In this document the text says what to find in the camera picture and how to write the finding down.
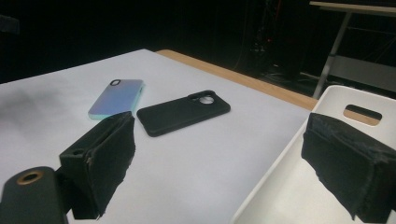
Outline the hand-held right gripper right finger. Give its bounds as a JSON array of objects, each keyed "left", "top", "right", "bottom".
[{"left": 301, "top": 112, "right": 396, "bottom": 224}]

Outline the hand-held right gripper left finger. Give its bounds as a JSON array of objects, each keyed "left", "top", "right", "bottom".
[{"left": 59, "top": 111, "right": 136, "bottom": 220}]

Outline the iridescent blue phone case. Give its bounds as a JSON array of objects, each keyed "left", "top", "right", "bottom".
[{"left": 88, "top": 78, "right": 146, "bottom": 121}]

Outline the white plastic bin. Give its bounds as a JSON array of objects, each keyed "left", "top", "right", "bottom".
[{"left": 230, "top": 84, "right": 396, "bottom": 224}]

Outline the black phone case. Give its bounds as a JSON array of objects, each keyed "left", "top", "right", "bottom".
[{"left": 135, "top": 90, "right": 232, "bottom": 138}]

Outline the white table sheet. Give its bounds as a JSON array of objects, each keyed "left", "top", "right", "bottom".
[{"left": 0, "top": 49, "right": 312, "bottom": 224}]

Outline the grey metal stand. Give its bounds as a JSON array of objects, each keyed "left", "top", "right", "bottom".
[{"left": 309, "top": 0, "right": 396, "bottom": 101}]

